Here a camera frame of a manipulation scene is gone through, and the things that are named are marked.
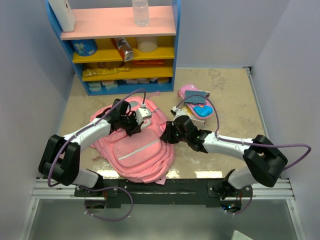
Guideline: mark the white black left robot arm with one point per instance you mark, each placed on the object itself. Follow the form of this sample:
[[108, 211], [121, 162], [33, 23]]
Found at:
[[61, 157]]

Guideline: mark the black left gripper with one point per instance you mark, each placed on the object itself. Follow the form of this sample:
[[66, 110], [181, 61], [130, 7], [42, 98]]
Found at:
[[136, 128]]

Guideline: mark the white rectangular device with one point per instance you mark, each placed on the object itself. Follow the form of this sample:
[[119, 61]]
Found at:
[[64, 14]]

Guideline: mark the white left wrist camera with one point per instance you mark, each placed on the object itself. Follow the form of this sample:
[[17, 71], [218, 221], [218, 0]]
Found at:
[[143, 113]]

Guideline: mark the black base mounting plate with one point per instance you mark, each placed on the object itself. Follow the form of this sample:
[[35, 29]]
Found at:
[[189, 191]]

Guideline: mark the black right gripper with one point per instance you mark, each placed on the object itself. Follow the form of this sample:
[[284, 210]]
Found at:
[[167, 136]]

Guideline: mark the orange flat box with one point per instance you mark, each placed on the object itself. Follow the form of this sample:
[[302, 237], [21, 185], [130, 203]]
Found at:
[[149, 62]]

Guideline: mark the white paper corner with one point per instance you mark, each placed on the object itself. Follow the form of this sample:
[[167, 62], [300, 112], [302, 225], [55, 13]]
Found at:
[[237, 235]]

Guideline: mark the pale green tissue pack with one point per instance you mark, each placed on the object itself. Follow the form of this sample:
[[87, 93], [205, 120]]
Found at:
[[95, 86]]

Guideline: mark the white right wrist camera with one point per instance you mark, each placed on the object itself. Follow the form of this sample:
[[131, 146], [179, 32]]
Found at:
[[177, 112]]

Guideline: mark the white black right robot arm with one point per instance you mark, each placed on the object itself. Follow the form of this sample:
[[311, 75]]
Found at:
[[264, 162]]

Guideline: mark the red yellow snack box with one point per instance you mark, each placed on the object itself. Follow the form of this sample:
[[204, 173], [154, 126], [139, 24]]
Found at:
[[102, 65]]

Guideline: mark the illustrated children's book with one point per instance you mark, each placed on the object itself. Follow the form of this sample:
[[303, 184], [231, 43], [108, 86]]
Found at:
[[190, 113]]

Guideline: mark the clear plastic water bottle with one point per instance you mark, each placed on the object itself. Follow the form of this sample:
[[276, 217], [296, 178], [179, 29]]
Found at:
[[141, 12]]

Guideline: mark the pink student backpack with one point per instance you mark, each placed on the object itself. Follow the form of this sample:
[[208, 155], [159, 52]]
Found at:
[[142, 157]]

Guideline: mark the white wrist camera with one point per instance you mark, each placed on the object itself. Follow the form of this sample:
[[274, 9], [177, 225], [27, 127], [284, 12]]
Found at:
[[143, 113], [177, 112]]

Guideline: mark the yellow snack packet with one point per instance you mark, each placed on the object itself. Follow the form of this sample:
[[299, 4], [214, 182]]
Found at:
[[94, 72]]

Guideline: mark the blue shelf with coloured boards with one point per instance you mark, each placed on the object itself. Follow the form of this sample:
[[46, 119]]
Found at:
[[111, 55]]

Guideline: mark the blue snack canister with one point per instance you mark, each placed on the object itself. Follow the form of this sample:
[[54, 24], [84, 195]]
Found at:
[[84, 47]]

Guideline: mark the pink blue pencil case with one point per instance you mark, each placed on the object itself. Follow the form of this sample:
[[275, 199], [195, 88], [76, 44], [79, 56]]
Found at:
[[200, 110]]

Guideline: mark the teal leather card wallet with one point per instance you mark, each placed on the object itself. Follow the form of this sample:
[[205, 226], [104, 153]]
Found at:
[[196, 97]]

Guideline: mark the orange silver snack bag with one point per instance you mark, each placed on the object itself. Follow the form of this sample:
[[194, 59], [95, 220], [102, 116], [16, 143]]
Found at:
[[123, 47]]

